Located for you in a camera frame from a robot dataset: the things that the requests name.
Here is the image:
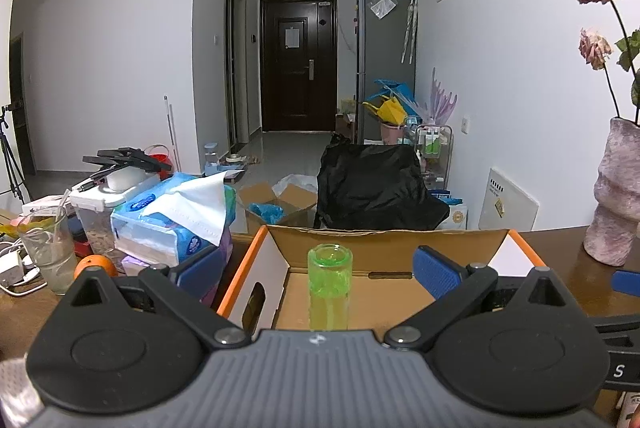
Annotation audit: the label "green transparent plastic bottle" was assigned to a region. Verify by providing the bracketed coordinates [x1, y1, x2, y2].
[307, 244, 352, 330]

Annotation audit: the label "pink textured flower vase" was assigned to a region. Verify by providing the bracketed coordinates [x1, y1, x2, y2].
[584, 118, 640, 267]

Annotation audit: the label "blue tissue pack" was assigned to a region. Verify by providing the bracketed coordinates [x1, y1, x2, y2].
[111, 173, 235, 266]

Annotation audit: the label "purple tissue pack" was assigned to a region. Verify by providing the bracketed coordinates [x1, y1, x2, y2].
[120, 226, 234, 307]

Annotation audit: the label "red cardboard produce box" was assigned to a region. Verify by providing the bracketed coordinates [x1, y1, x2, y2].
[217, 225, 544, 336]

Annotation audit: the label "white flat panel box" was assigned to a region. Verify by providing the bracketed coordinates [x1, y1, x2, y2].
[478, 168, 539, 232]

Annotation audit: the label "orange fruit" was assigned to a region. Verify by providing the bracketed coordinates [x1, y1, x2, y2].
[74, 255, 118, 278]

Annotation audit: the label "black bag on chair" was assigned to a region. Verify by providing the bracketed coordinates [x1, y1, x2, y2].
[314, 134, 450, 231]

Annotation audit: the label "open cardboard box on floor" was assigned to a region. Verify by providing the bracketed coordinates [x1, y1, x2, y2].
[238, 182, 317, 234]

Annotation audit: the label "clear storage container white lid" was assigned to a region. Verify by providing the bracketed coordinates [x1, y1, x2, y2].
[68, 175, 160, 273]

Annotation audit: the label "black gripper tool on container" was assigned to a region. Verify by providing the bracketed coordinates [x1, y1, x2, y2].
[82, 147, 171, 172]

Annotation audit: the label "clear drinking glass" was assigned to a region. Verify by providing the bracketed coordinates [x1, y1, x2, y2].
[17, 207, 77, 296]

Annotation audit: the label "purple decorative feather plant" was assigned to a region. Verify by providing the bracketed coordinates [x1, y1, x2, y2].
[427, 68, 458, 127]

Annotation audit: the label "yellow and blue bags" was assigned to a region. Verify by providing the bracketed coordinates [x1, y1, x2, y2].
[361, 79, 419, 127]

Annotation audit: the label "grey refrigerator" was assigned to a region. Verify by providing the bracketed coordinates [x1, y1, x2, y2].
[355, 0, 416, 144]

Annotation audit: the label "dark wooden entrance door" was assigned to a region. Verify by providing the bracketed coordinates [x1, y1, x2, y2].
[259, 0, 338, 132]

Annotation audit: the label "white wire storage cart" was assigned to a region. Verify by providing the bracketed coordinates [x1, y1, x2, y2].
[407, 125, 454, 191]

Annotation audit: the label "white charger and cables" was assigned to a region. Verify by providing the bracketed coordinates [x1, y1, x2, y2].
[0, 241, 49, 298]

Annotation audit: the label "camera tripod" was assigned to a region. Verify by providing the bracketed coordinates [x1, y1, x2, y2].
[0, 104, 26, 205]

